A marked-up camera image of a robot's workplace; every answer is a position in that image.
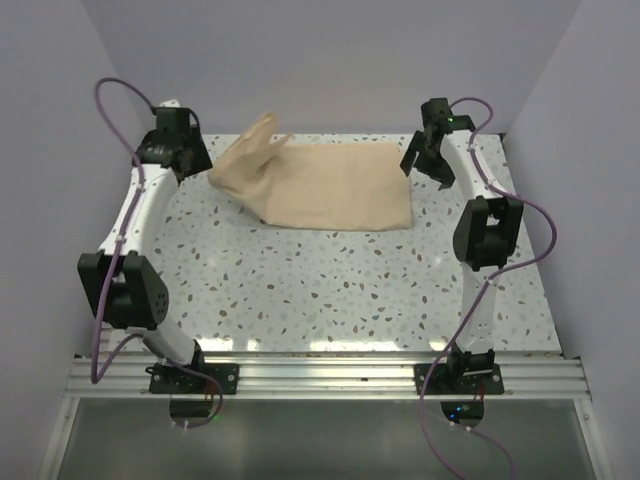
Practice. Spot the beige cloth wrap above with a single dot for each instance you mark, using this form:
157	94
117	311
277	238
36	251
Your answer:
342	187

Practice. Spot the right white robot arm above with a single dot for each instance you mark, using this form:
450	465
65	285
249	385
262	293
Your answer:
446	150

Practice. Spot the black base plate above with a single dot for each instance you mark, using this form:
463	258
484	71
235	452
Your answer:
169	380
444	381

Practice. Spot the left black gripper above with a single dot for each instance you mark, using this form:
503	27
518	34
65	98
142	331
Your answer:
204	161

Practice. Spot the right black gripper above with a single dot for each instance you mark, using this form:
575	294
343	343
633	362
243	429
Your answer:
442	174

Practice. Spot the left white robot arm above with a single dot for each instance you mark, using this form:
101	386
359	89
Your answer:
122	287

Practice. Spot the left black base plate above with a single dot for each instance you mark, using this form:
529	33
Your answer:
169	380

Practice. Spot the aluminium mounting rail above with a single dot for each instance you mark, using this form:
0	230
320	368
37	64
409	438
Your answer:
337	376

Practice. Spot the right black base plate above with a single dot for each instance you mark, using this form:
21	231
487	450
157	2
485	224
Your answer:
444	381

